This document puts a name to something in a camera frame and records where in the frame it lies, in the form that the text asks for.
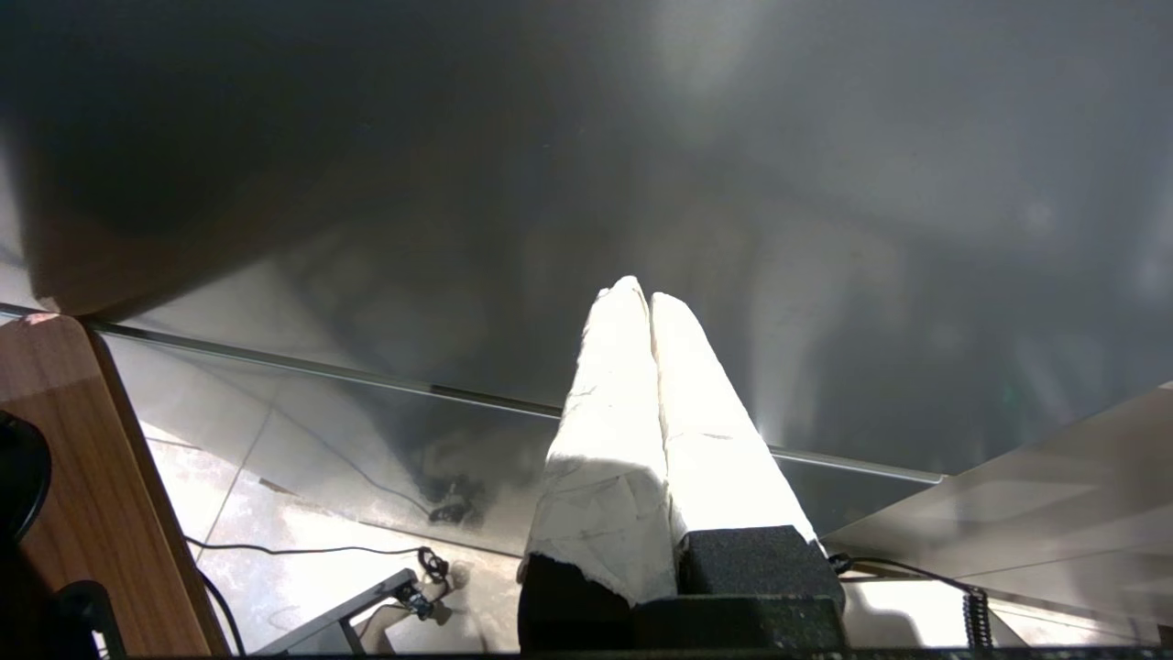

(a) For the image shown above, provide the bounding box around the black metal stand leg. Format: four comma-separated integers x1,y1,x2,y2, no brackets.
255,568,420,655

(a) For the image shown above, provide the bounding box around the black coiled cable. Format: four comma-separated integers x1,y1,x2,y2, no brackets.
828,554,997,650

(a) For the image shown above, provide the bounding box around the wooden table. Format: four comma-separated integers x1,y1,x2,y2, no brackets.
0,312,230,657

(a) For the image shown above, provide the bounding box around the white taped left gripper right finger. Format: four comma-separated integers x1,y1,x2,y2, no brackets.
649,291,846,599

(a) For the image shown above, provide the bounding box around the thin black floor cable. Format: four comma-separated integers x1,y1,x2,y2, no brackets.
183,536,452,592

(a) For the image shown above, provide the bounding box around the stainless steel appliance door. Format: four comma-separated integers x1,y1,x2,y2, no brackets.
0,0,1173,560

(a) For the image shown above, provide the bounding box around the gray cabinet panel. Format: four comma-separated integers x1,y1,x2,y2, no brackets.
823,383,1173,643

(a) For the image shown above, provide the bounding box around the black round object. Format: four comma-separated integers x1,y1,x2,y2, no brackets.
0,408,53,544

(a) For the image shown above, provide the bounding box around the black clamp block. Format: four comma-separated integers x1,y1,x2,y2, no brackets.
50,579,126,660

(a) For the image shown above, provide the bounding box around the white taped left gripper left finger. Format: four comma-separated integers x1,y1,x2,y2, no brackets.
518,275,679,654

